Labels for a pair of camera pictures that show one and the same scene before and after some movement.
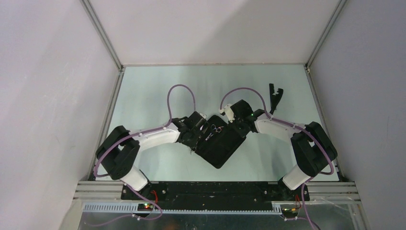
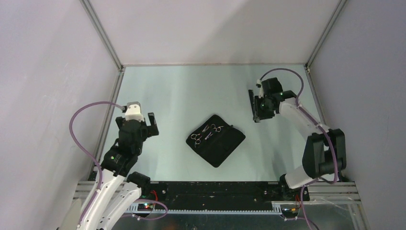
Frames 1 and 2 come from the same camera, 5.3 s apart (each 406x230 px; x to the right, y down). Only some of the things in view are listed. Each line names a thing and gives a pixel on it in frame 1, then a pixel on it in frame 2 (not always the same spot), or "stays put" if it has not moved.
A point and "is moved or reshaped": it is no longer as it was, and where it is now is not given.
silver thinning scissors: [210, 135] is moved or reshaped
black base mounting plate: [275, 192] stays put
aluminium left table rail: [107, 118] stays put
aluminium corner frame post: [327, 30] stays put
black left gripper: [192, 143] -> [154, 131]
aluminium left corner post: [102, 33] stays put
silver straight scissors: [218, 130] stays put
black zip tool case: [220, 141] stays put
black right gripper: [242, 133] -> [258, 114]
